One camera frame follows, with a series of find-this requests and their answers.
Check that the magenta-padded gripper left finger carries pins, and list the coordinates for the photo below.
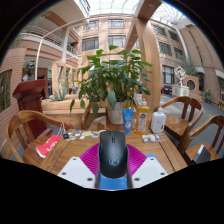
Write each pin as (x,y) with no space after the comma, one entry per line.
(75,170)

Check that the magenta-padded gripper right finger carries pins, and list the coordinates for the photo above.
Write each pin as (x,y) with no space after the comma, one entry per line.
(150,170)

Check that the black computer mouse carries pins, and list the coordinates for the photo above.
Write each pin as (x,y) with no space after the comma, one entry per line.
(113,153)

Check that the white packets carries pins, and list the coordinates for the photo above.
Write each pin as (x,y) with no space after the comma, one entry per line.
(151,138)

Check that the black binder clip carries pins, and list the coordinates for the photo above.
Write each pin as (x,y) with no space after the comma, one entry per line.
(65,136)

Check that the red and white bag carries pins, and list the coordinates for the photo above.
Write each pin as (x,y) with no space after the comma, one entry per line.
(48,145)

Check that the white pump bottle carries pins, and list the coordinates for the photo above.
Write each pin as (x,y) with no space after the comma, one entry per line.
(158,121)

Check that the yellow liquid bottle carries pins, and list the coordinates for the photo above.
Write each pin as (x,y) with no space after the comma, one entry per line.
(143,120)

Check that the blue tube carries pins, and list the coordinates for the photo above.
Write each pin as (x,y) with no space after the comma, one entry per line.
(127,121)

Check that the black flat box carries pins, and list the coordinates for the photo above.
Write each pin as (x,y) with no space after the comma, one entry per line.
(201,154)

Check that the long wooden planter box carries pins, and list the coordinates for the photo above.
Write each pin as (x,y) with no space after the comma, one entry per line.
(60,106)

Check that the white geometric sculpture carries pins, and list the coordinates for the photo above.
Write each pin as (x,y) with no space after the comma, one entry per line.
(180,86)

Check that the yellow flowering potted plant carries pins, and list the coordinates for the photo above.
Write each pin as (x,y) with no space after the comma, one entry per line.
(208,96)

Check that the green plant in white pot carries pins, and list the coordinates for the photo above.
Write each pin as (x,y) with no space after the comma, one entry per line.
(113,76)

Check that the dark bust statue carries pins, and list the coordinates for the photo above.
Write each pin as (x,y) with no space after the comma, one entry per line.
(28,71)

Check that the dark red wooden pedestal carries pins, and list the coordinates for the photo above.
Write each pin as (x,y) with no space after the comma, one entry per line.
(30,96)

